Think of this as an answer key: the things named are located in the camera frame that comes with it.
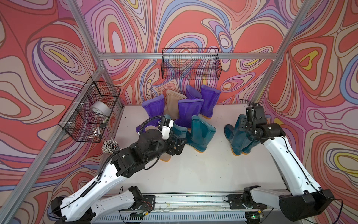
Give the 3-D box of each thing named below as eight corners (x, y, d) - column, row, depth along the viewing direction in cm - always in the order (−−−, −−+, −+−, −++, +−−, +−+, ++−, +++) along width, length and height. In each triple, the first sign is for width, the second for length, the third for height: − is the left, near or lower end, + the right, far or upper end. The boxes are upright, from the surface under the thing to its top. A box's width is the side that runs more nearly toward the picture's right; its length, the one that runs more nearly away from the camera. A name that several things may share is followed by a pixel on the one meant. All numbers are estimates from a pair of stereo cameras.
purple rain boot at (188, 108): (176, 128, 106) (175, 105, 87) (176, 122, 110) (175, 99, 91) (200, 128, 106) (204, 105, 87) (199, 122, 110) (203, 99, 91)
